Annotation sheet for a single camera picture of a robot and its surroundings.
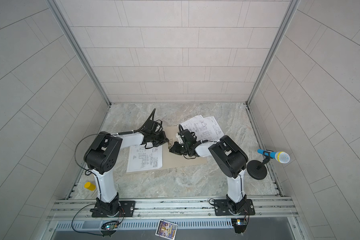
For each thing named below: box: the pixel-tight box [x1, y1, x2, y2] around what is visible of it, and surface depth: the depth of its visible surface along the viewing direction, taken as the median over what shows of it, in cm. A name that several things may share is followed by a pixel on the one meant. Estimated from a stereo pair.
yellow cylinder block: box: [84, 181, 96, 192], surface depth 76 cm
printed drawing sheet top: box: [126, 144, 163, 173], surface depth 89 cm
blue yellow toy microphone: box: [257, 149, 290, 164], surface depth 65 cm
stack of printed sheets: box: [177, 115, 225, 142], surface depth 104 cm
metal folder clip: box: [168, 138, 174, 149], surface depth 96 cm
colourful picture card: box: [155, 219, 178, 240], surface depth 66 cm
